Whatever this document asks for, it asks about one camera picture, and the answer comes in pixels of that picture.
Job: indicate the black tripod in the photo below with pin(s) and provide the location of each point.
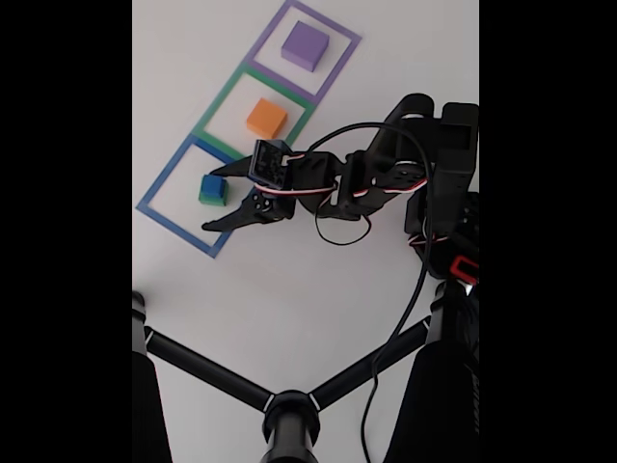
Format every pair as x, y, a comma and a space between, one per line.
289, 424

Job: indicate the red clamp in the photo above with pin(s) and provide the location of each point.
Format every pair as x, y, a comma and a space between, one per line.
464, 269

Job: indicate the green cube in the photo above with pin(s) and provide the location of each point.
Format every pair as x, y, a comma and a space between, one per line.
212, 201

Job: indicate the blue tape square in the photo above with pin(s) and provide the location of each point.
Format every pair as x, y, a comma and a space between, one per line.
159, 181

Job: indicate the small blue cube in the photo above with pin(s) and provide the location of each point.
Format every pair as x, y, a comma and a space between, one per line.
213, 185

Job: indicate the gripper camera board, blue mount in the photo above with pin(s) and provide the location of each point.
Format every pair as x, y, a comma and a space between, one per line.
269, 164

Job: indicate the purple tape square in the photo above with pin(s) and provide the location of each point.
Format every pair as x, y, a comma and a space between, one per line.
347, 53

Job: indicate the purple cube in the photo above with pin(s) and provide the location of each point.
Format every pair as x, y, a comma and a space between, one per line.
304, 43

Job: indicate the orange cube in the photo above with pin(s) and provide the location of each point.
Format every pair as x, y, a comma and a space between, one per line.
265, 118

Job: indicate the green tape square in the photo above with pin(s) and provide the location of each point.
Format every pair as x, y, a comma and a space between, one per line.
217, 101

